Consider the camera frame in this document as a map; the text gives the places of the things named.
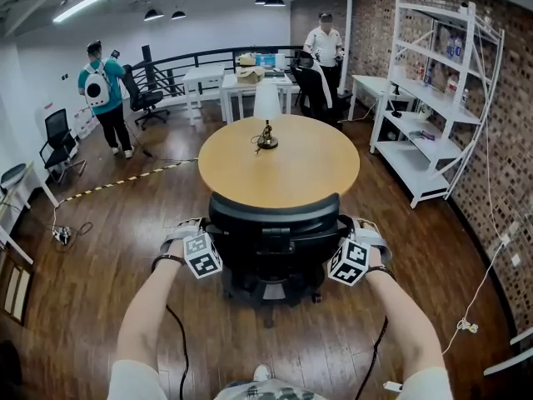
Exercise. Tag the white shelf beams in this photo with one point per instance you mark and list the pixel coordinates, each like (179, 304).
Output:
(510, 358)

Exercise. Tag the person's right forearm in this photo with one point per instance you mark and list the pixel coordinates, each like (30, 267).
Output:
(406, 323)

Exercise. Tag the light blue box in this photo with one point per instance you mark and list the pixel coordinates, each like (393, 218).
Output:
(265, 61)

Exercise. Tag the white side desk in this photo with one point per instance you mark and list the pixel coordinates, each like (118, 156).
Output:
(370, 83)

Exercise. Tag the black metal railing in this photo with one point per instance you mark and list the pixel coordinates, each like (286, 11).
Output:
(208, 52)

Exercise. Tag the water bottles pack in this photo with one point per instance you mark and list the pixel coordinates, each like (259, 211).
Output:
(454, 49)

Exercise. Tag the black office chair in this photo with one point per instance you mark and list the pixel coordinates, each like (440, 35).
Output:
(275, 231)

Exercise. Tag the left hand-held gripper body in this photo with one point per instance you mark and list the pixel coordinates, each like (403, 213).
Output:
(200, 256)

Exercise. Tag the person's left forearm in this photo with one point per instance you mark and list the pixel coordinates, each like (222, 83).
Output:
(143, 319)

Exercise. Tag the person's light shirt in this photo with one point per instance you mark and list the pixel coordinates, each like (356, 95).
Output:
(270, 392)

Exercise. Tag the round wooden desk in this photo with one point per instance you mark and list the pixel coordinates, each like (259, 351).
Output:
(308, 169)

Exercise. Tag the small white table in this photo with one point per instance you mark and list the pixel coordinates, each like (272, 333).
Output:
(204, 73)

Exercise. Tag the wooden picture frame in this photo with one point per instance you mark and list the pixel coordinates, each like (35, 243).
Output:
(14, 290)

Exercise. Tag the open cardboard box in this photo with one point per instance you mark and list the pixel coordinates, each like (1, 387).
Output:
(250, 75)

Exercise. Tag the white metal shelf unit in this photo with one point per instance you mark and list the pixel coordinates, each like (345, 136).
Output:
(420, 152)

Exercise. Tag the fluorescent ceiling light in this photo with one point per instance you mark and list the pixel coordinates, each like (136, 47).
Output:
(87, 2)

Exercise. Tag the long white table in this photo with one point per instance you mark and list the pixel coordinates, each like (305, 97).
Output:
(233, 83)

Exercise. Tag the black swivel chair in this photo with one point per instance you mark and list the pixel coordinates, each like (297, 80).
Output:
(139, 96)

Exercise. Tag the black chair with white garment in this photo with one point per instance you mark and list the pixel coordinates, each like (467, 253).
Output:
(308, 86)

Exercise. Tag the person's white shoe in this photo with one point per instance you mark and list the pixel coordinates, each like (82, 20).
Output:
(262, 372)

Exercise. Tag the black mesh visitor chair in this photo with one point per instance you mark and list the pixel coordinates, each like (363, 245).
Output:
(58, 133)

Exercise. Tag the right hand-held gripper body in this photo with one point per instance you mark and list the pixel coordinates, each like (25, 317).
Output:
(350, 263)

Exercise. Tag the white table with grey stool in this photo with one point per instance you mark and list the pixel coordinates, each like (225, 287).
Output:
(16, 194)

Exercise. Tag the white shade table lamp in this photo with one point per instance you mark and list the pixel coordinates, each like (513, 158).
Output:
(266, 98)

